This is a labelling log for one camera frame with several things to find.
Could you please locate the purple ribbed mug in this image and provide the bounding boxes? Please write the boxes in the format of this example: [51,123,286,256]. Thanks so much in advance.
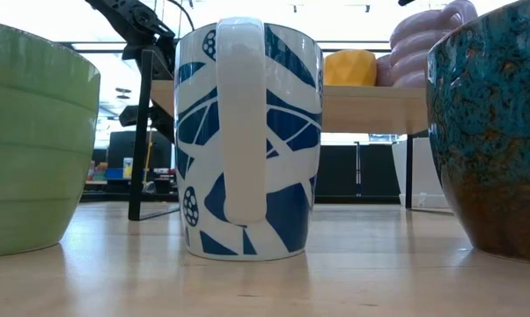
[375,0,479,89]

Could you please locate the white blue patterned mug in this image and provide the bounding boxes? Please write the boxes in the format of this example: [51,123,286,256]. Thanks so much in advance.
[173,16,325,262]

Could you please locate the yellow faceted mug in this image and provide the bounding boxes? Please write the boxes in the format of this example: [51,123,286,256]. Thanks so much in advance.
[323,48,379,88]

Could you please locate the green ribbed mug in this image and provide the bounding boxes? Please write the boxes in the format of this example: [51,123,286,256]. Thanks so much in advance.
[0,19,102,259]

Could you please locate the teal brown glazed mug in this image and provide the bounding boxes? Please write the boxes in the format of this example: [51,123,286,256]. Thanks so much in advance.
[425,0,530,266]

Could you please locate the black monitor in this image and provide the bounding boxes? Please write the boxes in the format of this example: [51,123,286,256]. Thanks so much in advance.
[107,129,174,170]

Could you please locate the wooden shelf black legs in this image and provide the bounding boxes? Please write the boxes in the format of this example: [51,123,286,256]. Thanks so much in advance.
[127,48,455,222]

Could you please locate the black cabinet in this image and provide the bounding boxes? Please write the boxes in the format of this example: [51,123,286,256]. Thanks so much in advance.
[314,143,401,205]

